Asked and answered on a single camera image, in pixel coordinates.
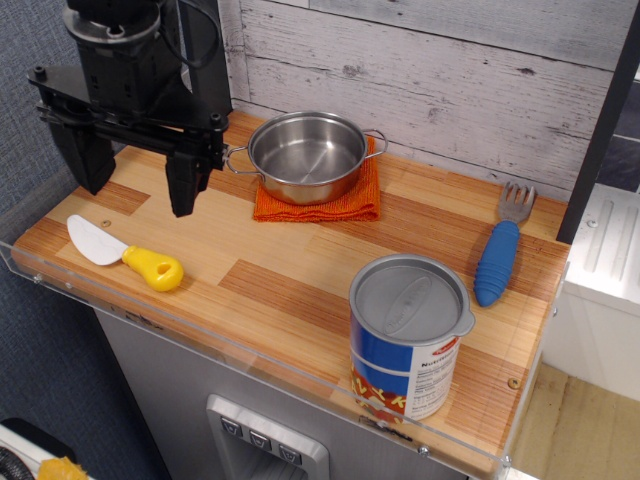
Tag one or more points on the yellow and black object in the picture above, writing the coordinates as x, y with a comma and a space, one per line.
28, 452

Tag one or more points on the toy fridge dispenser panel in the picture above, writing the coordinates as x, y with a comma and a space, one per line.
252, 446

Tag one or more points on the clear acrylic guard rail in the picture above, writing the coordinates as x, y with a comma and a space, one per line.
261, 316

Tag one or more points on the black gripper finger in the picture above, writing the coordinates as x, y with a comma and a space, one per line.
187, 175
89, 157

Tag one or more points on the orange folded cloth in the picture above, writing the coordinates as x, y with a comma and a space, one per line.
361, 203

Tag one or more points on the dark vertical post left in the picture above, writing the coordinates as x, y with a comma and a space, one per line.
204, 45

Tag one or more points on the dark vertical post right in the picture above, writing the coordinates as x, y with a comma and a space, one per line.
612, 107

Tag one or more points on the yellow handled white toy knife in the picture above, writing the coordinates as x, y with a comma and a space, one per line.
161, 272

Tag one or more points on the blue handled metal fork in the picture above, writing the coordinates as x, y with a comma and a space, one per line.
496, 264

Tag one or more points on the blue labelled soup can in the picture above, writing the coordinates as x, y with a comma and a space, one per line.
408, 316

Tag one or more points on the stainless steel pot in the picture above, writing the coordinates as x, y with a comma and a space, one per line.
309, 157

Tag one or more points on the dark vertical post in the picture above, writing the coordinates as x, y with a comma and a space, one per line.
204, 45
612, 107

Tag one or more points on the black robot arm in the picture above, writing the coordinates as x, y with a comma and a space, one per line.
112, 22

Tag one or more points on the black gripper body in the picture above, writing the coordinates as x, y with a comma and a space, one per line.
131, 93

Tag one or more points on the white toy sink unit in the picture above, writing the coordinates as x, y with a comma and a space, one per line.
593, 333

